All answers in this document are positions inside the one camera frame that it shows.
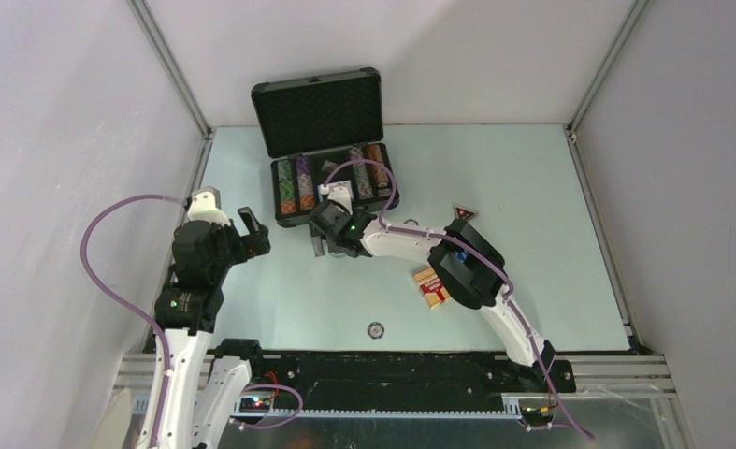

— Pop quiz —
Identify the red playing card box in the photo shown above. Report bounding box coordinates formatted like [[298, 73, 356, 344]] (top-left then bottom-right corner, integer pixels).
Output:
[[412, 268, 452, 310]]

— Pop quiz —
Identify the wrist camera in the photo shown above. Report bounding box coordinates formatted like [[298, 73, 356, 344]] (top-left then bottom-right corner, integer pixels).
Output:
[[317, 181, 354, 212], [186, 187, 231, 226]]

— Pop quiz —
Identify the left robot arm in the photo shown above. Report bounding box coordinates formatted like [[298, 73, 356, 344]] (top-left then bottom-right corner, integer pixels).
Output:
[[137, 207, 270, 448]]

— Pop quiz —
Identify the triangular dealer button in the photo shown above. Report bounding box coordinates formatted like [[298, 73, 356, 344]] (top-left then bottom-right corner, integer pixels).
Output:
[[454, 205, 478, 222]]

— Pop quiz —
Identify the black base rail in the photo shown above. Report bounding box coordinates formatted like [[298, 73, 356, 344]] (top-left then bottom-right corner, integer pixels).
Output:
[[244, 351, 576, 413]]

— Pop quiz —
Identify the poker chip front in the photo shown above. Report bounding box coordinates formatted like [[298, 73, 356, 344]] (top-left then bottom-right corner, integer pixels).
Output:
[[367, 322, 385, 340]]

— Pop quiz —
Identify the black poker set case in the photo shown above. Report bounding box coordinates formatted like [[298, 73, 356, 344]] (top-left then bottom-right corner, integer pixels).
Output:
[[251, 66, 400, 228]]

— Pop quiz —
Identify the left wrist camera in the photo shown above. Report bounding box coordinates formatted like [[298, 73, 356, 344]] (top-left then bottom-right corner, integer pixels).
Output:
[[186, 187, 231, 226]]

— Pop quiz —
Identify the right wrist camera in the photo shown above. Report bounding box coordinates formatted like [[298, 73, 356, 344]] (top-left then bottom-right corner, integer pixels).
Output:
[[317, 181, 354, 212]]

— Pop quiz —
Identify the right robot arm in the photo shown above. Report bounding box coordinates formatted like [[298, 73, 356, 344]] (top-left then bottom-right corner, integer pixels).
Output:
[[310, 199, 554, 391]]

